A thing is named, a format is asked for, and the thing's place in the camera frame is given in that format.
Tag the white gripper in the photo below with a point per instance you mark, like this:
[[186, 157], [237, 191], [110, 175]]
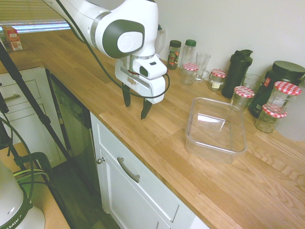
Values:
[[145, 88]]

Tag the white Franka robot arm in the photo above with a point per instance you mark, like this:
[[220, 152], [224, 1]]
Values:
[[133, 14]]

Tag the clear rectangular plastic container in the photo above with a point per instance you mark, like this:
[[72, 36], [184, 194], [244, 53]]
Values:
[[214, 148]]

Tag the orange cereal box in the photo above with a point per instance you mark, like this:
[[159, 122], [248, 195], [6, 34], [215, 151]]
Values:
[[13, 39]]

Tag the spice jar with dark lid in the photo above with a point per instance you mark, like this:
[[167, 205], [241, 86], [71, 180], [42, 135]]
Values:
[[174, 57]]

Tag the empty jar red checked lid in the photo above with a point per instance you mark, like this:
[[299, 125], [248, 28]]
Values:
[[190, 67], [268, 122], [243, 91], [287, 87]]

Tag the silver cabinet knob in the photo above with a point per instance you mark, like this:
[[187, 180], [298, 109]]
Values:
[[100, 160]]

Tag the dark dishwasher front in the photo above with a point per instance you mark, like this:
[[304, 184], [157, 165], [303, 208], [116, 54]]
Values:
[[71, 124]]

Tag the clear bottle with green lid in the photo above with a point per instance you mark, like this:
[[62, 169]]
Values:
[[190, 51]]

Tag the tall clear glass mug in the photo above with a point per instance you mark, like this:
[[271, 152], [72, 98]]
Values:
[[202, 62]]

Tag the labelled jar red checked lid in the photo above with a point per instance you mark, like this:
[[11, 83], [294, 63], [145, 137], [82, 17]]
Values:
[[218, 73]]

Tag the black shaker bottle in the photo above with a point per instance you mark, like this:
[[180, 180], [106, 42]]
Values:
[[234, 74]]

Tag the white drawer cabinet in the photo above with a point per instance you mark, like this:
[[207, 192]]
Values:
[[28, 78]]

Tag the clear drinking glass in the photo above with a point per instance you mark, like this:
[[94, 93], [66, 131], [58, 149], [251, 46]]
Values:
[[251, 82]]

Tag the window blind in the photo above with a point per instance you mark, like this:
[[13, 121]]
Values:
[[23, 9]]

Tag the black protein powder tub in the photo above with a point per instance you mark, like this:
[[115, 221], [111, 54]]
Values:
[[286, 69]]

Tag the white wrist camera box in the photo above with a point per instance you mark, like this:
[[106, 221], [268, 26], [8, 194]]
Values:
[[155, 69]]

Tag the black camera tripod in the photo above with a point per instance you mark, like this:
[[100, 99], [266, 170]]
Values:
[[28, 93]]

